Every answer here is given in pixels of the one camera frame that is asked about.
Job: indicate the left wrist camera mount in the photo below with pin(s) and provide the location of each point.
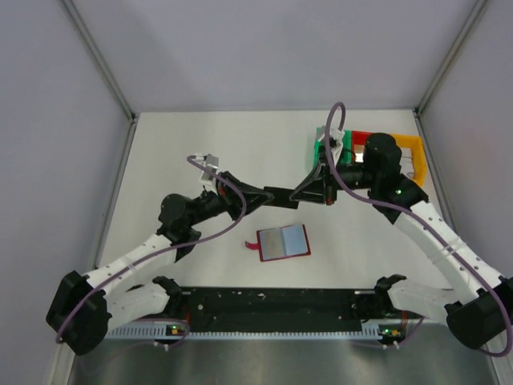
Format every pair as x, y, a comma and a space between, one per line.
208, 166

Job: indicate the gold credit card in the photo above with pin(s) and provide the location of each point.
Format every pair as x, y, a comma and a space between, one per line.
272, 244

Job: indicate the yellow storage bin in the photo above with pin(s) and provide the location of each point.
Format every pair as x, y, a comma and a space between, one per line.
416, 145

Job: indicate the red storage bin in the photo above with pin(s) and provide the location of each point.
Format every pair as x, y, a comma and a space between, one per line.
357, 145

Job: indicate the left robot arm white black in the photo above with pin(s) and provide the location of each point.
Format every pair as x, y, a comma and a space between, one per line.
174, 239

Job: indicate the red leather card holder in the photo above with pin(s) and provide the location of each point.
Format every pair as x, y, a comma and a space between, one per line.
295, 238

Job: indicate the green storage bin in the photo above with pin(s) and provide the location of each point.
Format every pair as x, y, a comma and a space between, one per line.
345, 154

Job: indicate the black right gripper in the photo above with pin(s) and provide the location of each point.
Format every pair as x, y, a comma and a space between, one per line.
326, 183

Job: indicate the white cable duct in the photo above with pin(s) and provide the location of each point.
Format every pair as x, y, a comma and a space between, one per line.
169, 332

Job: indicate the front aluminium rail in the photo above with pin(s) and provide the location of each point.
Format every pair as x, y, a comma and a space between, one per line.
99, 313

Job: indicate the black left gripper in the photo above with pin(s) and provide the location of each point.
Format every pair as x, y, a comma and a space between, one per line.
228, 192

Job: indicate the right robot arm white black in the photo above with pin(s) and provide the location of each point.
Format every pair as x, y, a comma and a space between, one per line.
477, 306

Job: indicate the white cards in yellow bin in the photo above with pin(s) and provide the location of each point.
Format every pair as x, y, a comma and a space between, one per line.
407, 164

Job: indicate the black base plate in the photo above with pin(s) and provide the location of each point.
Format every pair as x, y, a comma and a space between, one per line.
268, 310

